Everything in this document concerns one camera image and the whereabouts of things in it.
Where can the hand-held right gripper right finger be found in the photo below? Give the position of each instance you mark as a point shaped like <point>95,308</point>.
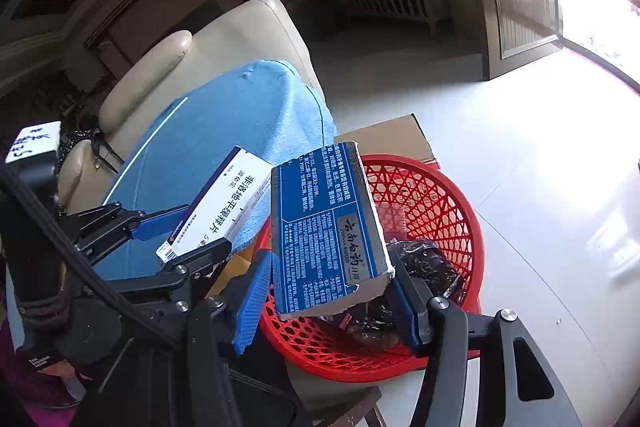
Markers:
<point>407,312</point>

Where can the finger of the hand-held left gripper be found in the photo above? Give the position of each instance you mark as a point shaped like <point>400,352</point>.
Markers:
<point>200,257</point>
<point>155,222</point>

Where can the dark floral garment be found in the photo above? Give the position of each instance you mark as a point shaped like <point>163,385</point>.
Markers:
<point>75,144</point>

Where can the white leather sofa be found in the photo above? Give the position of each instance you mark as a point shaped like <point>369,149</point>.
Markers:
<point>240,37</point>

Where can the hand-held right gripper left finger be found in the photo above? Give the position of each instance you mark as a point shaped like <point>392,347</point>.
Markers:
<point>252,302</point>

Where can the red mesh basket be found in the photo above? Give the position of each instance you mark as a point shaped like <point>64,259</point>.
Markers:
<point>440,207</point>

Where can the black plastic bag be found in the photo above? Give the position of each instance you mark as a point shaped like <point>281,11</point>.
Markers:
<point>425,262</point>

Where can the person's left forearm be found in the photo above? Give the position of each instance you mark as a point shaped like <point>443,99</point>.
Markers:
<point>25,407</point>

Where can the blue silver-edged medicine box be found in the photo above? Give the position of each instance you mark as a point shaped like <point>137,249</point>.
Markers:
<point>325,227</point>

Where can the large cardboard box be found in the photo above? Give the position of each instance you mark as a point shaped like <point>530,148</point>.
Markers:
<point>390,137</point>

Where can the white medicine box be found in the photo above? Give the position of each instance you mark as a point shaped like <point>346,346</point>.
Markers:
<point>225,202</point>

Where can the round table with blue cloth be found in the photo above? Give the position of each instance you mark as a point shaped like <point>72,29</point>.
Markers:
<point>225,117</point>

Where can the flat screen television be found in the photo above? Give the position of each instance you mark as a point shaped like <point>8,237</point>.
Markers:
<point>165,27</point>

